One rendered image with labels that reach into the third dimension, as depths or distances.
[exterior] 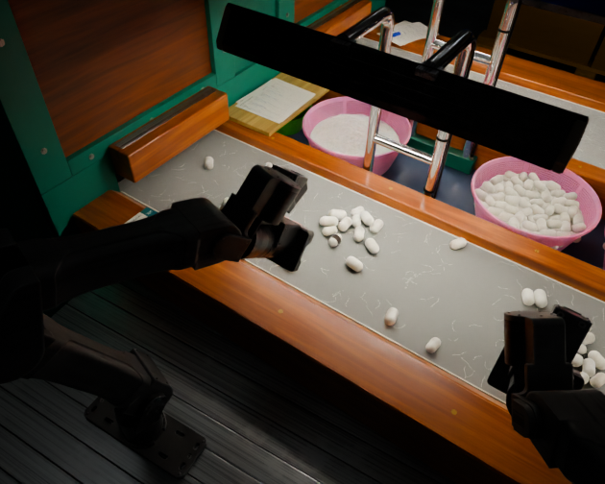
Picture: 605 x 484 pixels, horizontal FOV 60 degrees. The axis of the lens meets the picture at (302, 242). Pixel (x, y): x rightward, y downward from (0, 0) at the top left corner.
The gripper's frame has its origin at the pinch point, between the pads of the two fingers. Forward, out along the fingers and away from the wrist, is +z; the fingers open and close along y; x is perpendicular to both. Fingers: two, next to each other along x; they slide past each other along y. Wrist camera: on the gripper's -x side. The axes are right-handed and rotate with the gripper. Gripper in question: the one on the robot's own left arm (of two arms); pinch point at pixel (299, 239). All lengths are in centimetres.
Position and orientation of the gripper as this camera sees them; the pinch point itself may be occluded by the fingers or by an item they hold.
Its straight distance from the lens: 87.8
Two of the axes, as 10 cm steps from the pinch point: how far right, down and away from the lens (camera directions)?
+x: -3.9, 9.1, 1.7
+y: -8.2, -4.2, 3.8
